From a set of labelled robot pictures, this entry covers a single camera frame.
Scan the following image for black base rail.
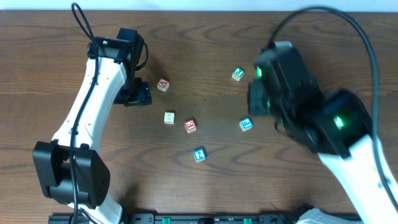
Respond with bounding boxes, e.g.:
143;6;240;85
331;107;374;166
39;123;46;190
48;212;302;224

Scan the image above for blue number 2 block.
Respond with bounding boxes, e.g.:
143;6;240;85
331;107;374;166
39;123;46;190
193;148;206;162

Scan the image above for plain cream wooden block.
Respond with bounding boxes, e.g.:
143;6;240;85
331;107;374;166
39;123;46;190
164;112;175;124

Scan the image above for red letter A block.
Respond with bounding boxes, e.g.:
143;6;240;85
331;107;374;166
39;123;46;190
157;78;170;92

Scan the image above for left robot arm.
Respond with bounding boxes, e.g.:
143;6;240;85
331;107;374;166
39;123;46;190
32;28;152;223

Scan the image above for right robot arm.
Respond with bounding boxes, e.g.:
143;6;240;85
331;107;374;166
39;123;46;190
248;41;397;223

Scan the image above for green letter J block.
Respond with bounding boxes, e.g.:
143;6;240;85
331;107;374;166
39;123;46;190
231;67;245;82

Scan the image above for red letter C block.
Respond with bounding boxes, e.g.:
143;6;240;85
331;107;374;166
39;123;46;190
184;119;197;133

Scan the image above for blue letter P block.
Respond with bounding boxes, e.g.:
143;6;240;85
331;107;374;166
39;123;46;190
239;117;253;131

